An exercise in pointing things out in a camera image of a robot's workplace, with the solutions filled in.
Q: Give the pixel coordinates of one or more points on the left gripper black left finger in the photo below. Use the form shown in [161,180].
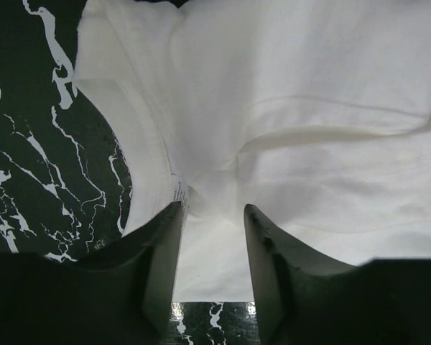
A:
[120,294]

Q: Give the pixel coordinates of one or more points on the white printed t shirt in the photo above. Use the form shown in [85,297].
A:
[316,112]

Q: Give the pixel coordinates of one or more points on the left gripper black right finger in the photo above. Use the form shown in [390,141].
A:
[303,296]

